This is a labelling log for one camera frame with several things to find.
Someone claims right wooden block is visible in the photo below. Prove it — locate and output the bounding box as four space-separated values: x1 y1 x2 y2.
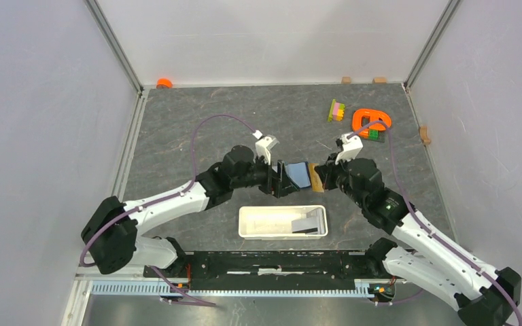
372 77 387 84

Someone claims navy blue card holder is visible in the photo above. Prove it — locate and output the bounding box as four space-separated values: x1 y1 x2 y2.
273 162 311 189

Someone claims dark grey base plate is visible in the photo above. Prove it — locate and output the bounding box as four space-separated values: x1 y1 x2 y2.
359 129 385 143

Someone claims stack of silver cards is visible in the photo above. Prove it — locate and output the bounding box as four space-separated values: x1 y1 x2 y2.
291 217 326 235

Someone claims gold credit card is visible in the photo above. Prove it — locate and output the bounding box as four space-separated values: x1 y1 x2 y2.
308 163 325 193

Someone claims white plastic tray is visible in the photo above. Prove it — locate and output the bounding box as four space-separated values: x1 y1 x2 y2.
238 205 329 240

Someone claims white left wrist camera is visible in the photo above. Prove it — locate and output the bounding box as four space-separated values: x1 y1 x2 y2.
252 130 279 166

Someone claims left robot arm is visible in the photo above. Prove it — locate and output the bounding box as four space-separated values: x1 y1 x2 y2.
80 145 300 277

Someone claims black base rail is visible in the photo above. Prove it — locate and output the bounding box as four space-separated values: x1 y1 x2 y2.
143 250 395 291

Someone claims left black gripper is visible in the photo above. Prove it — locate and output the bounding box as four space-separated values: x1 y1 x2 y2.
232 152 300 199

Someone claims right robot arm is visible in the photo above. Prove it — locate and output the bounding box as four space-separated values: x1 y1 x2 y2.
315 154 522 325

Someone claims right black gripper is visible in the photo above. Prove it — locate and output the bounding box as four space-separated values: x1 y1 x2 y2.
314 151 366 208

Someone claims orange marble run piece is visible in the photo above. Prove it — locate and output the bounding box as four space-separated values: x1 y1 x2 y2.
351 108 392 135

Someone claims curved wooden piece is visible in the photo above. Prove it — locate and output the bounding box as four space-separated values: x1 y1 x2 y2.
419 126 432 146

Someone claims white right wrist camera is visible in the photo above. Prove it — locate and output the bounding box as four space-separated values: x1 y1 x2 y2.
335 133 363 164

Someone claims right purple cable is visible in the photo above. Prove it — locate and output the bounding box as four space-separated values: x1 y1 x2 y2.
346 120 522 326

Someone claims pink green block stack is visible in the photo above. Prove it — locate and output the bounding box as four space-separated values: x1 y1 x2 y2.
328 99 346 122

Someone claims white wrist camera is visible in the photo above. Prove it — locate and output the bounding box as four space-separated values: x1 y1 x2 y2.
335 133 363 164
252 130 279 166

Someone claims green lego brick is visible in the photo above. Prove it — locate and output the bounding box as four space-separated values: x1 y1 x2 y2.
367 129 379 140

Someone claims orange round cap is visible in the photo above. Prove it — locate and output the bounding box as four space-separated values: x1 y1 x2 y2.
156 78 173 89

